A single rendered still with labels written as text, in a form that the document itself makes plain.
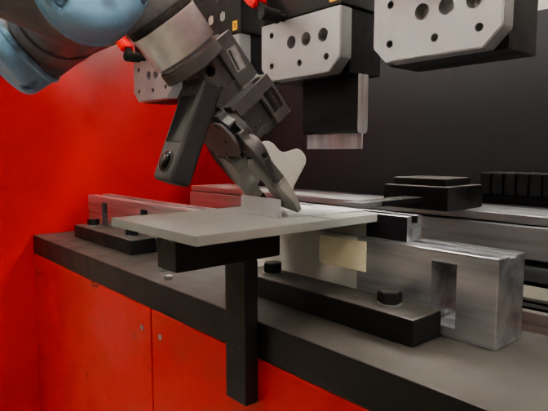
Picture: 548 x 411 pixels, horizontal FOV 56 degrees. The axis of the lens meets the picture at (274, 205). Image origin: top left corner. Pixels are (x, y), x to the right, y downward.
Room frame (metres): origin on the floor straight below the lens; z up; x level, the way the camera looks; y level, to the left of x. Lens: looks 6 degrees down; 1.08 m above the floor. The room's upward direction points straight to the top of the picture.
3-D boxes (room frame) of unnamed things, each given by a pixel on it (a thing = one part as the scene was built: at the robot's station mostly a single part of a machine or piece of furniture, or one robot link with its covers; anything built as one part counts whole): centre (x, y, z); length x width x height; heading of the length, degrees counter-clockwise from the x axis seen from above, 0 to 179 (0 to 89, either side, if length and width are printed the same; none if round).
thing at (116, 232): (1.12, 0.36, 0.89); 0.30 x 0.05 x 0.03; 41
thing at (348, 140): (0.71, -0.08, 1.13); 0.10 x 0.02 x 0.10; 41
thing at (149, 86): (1.03, 0.20, 1.26); 0.15 x 0.09 x 0.17; 41
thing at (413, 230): (0.69, -0.10, 0.98); 0.20 x 0.03 x 0.03; 41
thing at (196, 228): (0.61, 0.03, 1.00); 0.26 x 0.18 x 0.01; 131
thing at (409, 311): (0.64, -0.06, 0.89); 0.30 x 0.05 x 0.03; 41
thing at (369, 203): (0.81, -0.21, 1.01); 0.26 x 0.12 x 0.05; 131
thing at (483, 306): (0.67, -0.12, 0.92); 0.39 x 0.06 x 0.10; 41
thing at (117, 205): (1.13, 0.28, 0.92); 0.50 x 0.06 x 0.10; 41
